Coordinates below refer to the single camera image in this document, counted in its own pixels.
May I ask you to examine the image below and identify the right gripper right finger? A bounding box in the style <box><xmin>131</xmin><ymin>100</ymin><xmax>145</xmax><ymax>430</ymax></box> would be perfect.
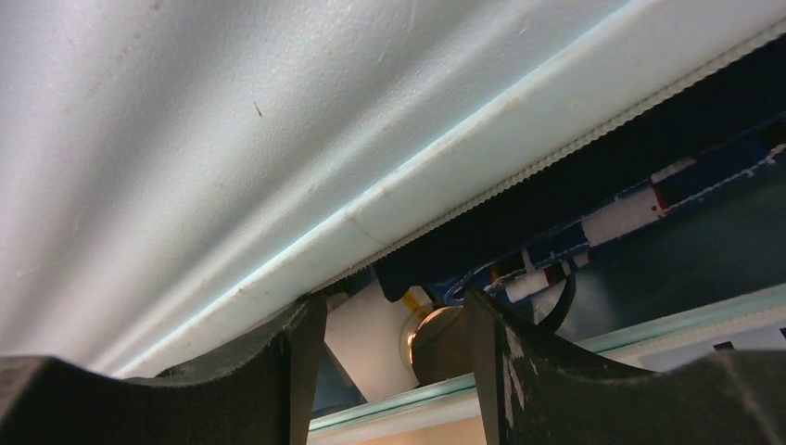
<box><xmin>463</xmin><ymin>289</ymin><xmax>785</xmax><ymax>444</ymax></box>

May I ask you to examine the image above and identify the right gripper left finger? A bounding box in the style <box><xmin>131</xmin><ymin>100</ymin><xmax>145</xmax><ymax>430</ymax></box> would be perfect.
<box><xmin>1</xmin><ymin>296</ymin><xmax>327</xmax><ymax>444</ymax></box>

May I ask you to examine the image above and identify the gold round jar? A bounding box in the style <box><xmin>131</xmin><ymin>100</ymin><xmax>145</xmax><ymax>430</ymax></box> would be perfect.
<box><xmin>399</xmin><ymin>305</ymin><xmax>473</xmax><ymax>388</ymax></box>

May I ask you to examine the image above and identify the white square box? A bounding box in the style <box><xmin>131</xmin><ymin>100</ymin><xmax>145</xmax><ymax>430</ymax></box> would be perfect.
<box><xmin>325</xmin><ymin>282</ymin><xmax>434</xmax><ymax>402</ymax></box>

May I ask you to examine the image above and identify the blue white patterned garment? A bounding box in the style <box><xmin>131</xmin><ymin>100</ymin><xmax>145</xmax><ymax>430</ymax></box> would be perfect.
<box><xmin>424</xmin><ymin>116</ymin><xmax>785</xmax><ymax>306</ymax></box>

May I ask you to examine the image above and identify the light blue suitcase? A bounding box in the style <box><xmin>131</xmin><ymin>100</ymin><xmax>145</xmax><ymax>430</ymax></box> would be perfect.
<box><xmin>0</xmin><ymin>0</ymin><xmax>786</xmax><ymax>445</ymax></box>

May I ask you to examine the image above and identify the navy blue garment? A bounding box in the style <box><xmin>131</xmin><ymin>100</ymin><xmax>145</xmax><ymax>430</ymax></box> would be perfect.
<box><xmin>374</xmin><ymin>37</ymin><xmax>785</xmax><ymax>301</ymax></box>

